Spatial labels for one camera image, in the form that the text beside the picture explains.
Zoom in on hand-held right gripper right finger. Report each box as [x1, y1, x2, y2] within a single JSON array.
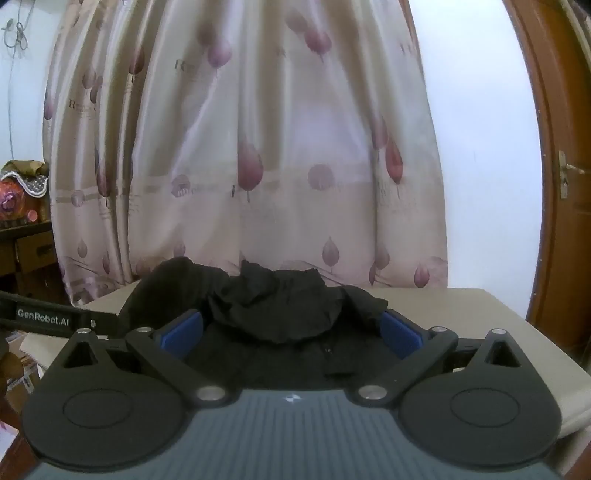
[[358, 309, 525, 408]]

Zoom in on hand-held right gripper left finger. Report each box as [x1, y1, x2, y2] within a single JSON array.
[[60, 309, 227, 408]]

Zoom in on black garment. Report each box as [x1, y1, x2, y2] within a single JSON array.
[[118, 257, 389, 389]]

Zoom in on dark wooden cabinet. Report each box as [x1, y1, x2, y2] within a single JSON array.
[[0, 220, 63, 301]]

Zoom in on cardboard boxes and papers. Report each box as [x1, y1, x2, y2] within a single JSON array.
[[0, 330, 70, 418]]

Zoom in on floral cloth with beaded trim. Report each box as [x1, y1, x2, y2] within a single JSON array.
[[0, 159, 51, 230]]

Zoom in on beige curtain with purple leaves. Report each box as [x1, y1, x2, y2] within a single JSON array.
[[42, 0, 450, 306]]

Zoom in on brown wooden bed frame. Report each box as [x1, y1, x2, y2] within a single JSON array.
[[502, 0, 591, 356]]

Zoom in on brass door handle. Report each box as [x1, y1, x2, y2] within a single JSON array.
[[558, 150, 591, 200]]

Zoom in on thin cord on wall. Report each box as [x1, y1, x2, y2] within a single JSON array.
[[1, 18, 29, 160]]

